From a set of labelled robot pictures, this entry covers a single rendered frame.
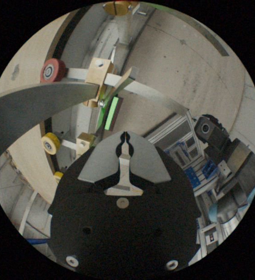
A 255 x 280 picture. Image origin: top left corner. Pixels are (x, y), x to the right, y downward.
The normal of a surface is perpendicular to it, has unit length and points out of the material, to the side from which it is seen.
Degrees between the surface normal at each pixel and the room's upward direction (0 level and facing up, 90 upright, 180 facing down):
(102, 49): 0
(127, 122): 0
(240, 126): 90
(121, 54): 0
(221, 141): 31
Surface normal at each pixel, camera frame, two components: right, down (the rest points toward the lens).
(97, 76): -0.01, 0.53
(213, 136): -0.48, 0.27
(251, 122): -0.95, -0.27
